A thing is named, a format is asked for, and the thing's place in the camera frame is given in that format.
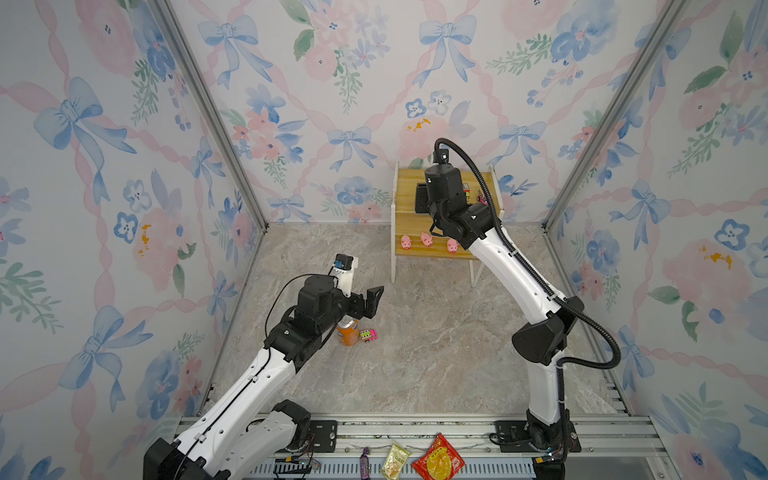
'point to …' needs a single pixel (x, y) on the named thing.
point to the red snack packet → (439, 462)
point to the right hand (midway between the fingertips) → (429, 185)
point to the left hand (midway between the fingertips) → (367, 280)
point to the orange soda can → (348, 331)
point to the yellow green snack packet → (395, 461)
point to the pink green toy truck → (369, 335)
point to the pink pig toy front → (406, 242)
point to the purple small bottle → (364, 464)
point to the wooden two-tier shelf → (411, 233)
